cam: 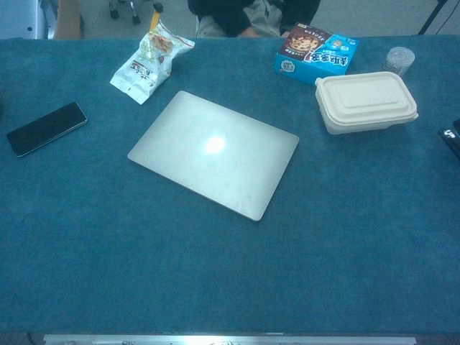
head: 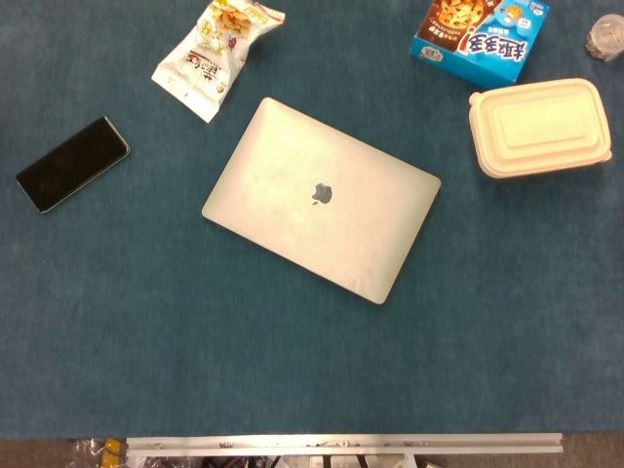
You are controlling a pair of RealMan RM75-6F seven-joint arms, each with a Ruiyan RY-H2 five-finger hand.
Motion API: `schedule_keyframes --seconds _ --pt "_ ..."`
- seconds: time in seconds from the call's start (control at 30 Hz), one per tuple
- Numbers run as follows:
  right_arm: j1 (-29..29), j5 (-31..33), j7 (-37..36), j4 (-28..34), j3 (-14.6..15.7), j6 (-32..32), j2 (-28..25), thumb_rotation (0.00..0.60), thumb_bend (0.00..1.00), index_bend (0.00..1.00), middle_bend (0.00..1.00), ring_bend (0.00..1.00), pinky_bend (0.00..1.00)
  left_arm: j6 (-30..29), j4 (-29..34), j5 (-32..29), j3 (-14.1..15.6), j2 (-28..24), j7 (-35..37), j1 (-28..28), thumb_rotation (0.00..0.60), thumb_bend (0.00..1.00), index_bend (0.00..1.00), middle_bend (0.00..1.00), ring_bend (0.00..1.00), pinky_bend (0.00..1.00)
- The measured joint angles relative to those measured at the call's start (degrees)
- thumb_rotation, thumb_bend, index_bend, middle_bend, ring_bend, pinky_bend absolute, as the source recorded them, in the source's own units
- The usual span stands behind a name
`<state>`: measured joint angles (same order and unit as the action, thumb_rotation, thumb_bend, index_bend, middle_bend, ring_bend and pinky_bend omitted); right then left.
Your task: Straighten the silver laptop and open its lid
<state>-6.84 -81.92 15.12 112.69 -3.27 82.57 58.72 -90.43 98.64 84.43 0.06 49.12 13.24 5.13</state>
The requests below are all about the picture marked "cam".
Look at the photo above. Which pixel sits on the white snack chip bag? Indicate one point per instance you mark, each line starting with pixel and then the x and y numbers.
pixel 143 68

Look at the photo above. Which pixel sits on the grey white plastic panel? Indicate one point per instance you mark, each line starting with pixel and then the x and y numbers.
pixel 18 18

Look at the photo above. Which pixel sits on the teal table cloth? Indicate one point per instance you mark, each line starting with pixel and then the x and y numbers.
pixel 230 269

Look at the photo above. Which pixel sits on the clear plastic cup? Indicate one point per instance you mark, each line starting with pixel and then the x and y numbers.
pixel 399 59

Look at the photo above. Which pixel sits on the aluminium profile rail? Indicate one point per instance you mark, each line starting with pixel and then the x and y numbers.
pixel 230 340

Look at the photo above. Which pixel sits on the seated person in dark clothes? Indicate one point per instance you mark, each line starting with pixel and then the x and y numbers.
pixel 233 18

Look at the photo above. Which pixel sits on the black object with white mark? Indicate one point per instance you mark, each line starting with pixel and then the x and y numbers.
pixel 453 138

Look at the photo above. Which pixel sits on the beige lidded food container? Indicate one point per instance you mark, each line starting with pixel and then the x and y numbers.
pixel 363 97

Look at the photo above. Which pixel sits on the blue cookie box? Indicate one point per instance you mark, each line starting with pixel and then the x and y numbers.
pixel 316 54

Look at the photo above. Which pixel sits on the office chair wheeled base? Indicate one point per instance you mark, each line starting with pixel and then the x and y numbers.
pixel 134 14

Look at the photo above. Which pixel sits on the yellow stick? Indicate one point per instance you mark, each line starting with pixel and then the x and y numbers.
pixel 155 18

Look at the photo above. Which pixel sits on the black smartphone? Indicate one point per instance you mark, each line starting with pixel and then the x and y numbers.
pixel 46 128

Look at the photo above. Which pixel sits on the silver Apple laptop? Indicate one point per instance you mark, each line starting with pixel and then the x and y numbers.
pixel 212 154

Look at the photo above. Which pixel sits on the black tripod leg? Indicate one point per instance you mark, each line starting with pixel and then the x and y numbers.
pixel 431 18

